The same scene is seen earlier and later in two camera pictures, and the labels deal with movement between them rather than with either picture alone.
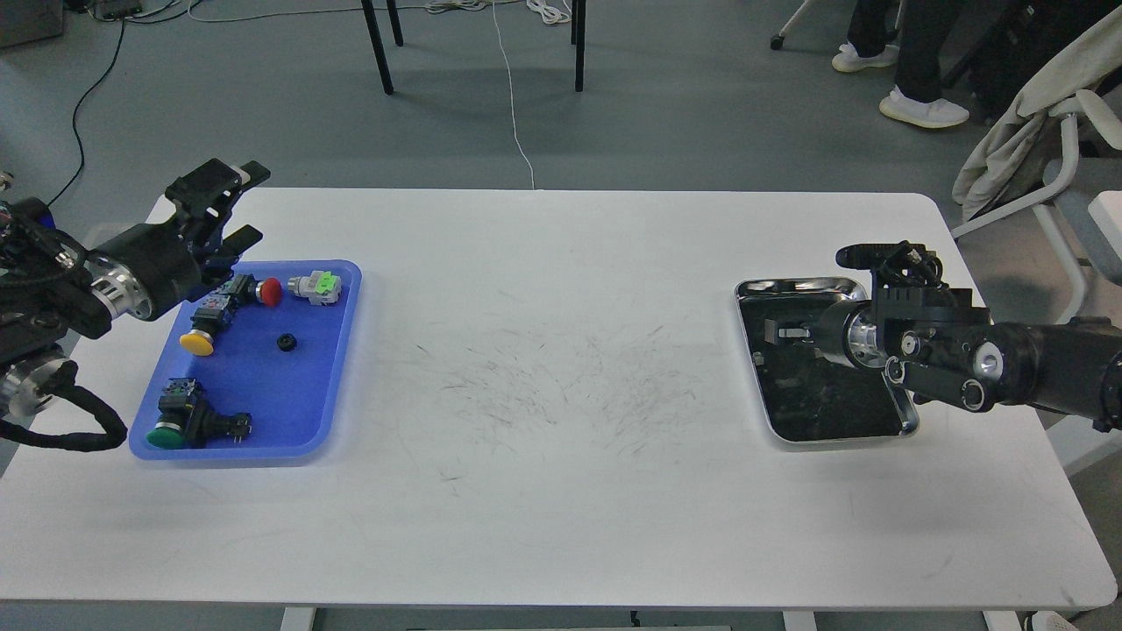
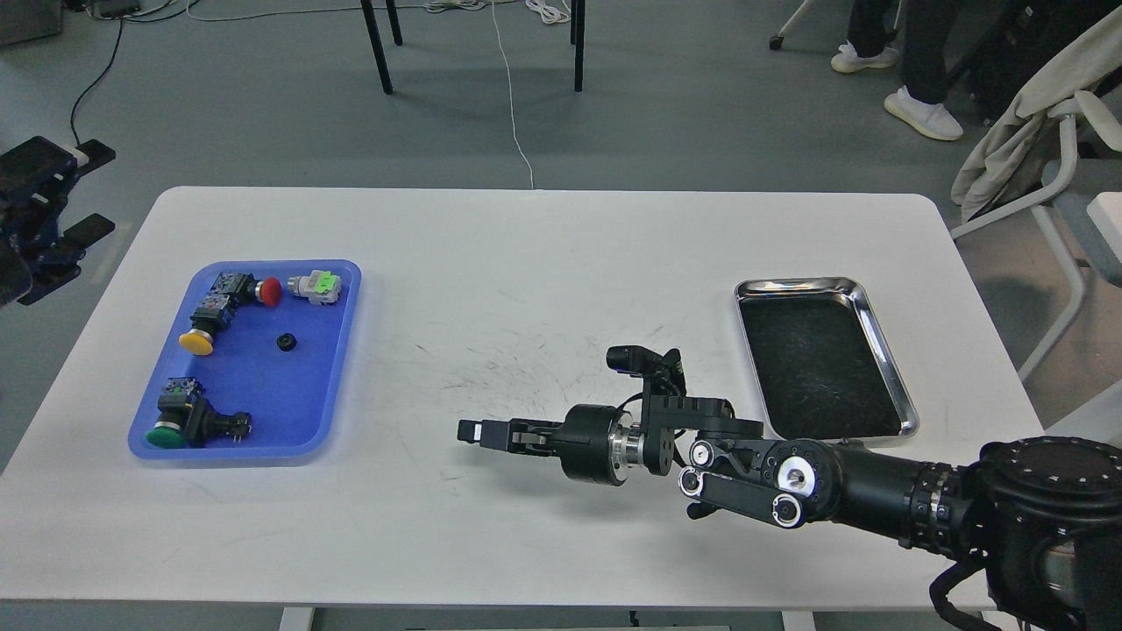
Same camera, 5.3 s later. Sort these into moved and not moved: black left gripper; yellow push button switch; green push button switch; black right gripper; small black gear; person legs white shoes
Moved: black left gripper; black right gripper
Not moved: yellow push button switch; green push button switch; small black gear; person legs white shoes
